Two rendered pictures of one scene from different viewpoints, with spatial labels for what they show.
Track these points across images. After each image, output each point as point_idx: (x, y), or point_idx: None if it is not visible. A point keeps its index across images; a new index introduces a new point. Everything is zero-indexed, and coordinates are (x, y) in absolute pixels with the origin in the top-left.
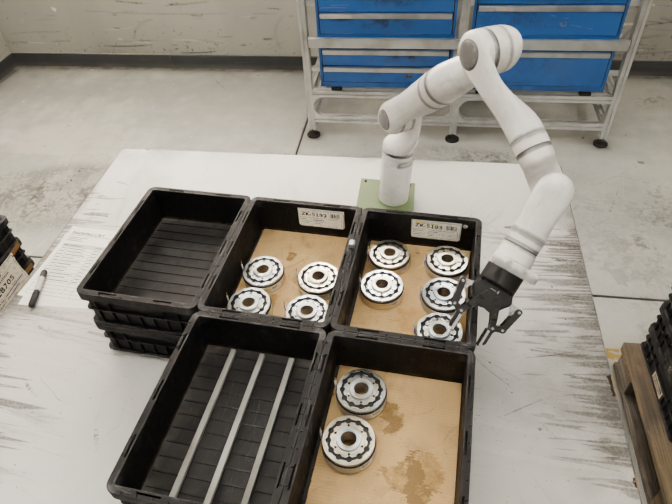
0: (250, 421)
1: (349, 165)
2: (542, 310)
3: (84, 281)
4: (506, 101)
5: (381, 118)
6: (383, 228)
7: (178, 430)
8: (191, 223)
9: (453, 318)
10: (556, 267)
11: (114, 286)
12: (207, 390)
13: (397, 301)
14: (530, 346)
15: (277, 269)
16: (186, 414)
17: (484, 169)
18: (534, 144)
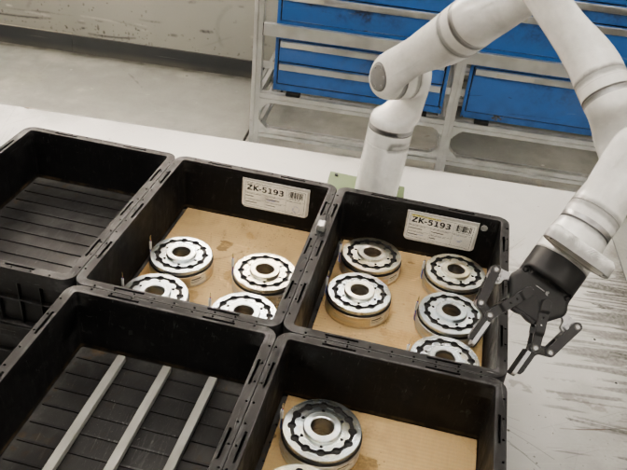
0: (135, 463)
1: (312, 160)
2: (582, 368)
3: None
4: (575, 21)
5: (374, 75)
6: (364, 221)
7: (12, 465)
8: (79, 188)
9: (477, 327)
10: (599, 315)
11: None
12: (70, 410)
13: (381, 317)
14: (567, 414)
15: (202, 255)
16: (30, 442)
17: (496, 187)
18: (612, 82)
